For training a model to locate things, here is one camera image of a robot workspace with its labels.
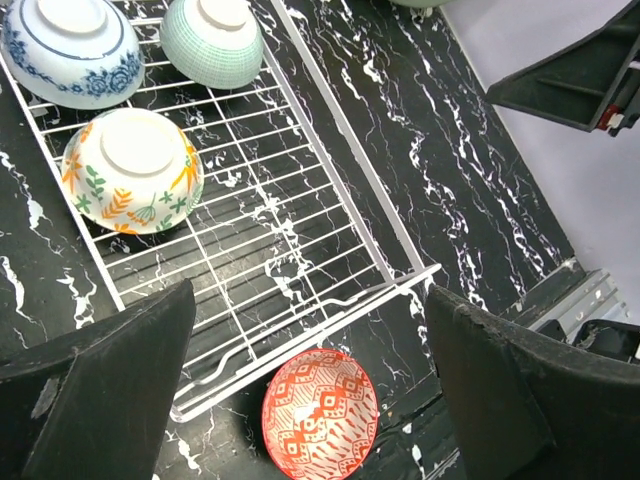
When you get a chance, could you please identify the aluminium frame rail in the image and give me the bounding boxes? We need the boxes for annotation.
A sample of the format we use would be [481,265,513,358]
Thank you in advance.
[529,270,633,336]

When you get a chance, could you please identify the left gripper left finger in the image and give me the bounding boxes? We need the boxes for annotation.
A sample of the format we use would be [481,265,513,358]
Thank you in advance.
[1,280,196,479]

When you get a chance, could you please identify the cream bowl leaf pattern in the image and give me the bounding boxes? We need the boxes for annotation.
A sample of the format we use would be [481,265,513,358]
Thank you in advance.
[60,108,205,235]

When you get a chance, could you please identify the pale green bowl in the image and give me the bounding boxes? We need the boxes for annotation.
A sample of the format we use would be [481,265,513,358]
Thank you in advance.
[159,0,264,90]

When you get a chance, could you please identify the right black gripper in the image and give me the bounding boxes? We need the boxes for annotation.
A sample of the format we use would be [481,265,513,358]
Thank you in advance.
[486,1,639,137]

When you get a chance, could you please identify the silver wire dish rack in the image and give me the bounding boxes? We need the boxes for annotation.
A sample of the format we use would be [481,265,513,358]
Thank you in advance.
[1,1,437,422]

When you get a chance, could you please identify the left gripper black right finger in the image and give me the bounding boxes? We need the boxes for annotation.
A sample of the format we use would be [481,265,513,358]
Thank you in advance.
[426,286,639,479]

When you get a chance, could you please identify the blue white patterned bowl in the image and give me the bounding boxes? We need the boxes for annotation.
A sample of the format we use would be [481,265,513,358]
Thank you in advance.
[1,0,145,110]

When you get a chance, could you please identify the red patterned bowl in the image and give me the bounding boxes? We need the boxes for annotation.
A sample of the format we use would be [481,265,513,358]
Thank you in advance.
[261,348,379,479]

